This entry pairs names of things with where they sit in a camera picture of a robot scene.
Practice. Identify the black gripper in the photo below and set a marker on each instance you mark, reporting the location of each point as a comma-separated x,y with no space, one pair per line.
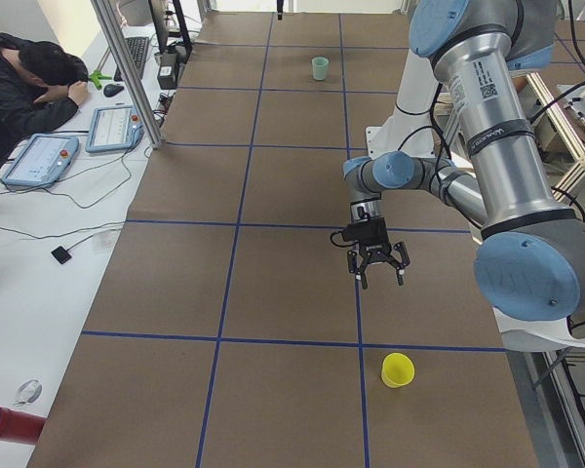
376,254

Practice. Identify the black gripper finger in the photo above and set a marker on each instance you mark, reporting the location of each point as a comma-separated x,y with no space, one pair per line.
280,9

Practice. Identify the yellow plastic cup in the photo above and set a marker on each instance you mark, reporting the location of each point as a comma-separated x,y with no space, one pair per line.
397,370

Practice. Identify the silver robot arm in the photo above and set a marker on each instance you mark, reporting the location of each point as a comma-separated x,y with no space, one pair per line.
531,262

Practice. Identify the green plastic cup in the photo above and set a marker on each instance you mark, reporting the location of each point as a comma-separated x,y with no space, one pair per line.
320,68

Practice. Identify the black power adapter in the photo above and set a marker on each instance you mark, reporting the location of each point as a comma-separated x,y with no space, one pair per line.
168,71

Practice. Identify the black keyboard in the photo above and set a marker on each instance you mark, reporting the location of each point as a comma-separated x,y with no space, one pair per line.
138,46

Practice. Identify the white chair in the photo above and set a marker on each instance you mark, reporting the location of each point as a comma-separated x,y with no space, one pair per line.
535,336

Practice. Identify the black computer mouse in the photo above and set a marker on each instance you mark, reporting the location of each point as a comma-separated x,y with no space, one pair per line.
111,90

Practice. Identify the green tool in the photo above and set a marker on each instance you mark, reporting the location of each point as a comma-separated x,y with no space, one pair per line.
97,77

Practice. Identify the far blue teach pendant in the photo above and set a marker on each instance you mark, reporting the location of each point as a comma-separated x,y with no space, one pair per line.
114,128

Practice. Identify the blue teach pendant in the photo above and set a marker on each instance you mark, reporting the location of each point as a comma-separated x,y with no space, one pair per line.
114,128
42,161

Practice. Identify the person in black jacket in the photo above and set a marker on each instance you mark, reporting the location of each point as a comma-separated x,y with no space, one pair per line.
41,88

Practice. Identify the near blue teach pendant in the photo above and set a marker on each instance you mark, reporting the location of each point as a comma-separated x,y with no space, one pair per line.
42,161

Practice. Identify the small black square device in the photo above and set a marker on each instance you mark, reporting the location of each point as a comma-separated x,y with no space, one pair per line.
61,254

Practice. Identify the red cylinder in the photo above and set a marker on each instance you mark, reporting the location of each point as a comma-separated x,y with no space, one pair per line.
20,427

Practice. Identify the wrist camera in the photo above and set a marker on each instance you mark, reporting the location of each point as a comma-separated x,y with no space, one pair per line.
356,232

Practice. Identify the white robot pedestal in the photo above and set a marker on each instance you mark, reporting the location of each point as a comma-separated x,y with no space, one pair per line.
408,128

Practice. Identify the aluminium frame post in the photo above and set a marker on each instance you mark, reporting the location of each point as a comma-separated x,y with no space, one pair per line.
113,34

